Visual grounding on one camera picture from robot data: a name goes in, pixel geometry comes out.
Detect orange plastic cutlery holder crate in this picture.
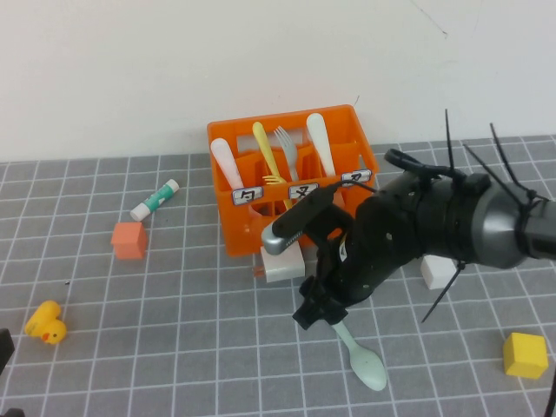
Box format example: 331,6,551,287
206,103,380,258

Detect paper label with spoon character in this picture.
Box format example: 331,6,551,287
232,187,265,207

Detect black right camera cable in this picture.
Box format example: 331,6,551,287
320,148,462,195

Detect orange block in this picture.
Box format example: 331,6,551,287
110,222,149,261

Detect paper label with fork character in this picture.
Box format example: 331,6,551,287
288,183,321,202

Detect white cutlery handle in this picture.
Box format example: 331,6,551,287
306,112,339,178

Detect grey checked table mat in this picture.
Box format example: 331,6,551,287
0,135,556,417

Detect grey plastic fork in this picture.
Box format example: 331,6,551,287
273,125,301,182

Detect white green glue stick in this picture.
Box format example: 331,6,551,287
129,178,181,222

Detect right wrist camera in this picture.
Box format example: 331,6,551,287
261,183,349,258

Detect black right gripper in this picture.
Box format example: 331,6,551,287
291,207,401,332

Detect pale pink cutlery handle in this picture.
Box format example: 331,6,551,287
210,137,245,192

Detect yellow rubber duck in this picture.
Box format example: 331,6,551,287
24,300,69,347

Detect yellow cutlery handle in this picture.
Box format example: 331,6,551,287
252,121,295,213

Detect yellow cube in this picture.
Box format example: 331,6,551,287
502,332,549,380

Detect white cube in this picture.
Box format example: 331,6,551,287
420,255,458,290

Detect white power adapter block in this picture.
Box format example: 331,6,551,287
252,245,306,284

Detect mint green plastic spoon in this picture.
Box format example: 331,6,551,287
331,322,388,392

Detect paper label with knife character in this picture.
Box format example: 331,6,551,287
341,169,373,187

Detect black zip tie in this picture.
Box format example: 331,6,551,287
443,108,467,184
488,122,522,190
461,142,520,195
420,259,469,324

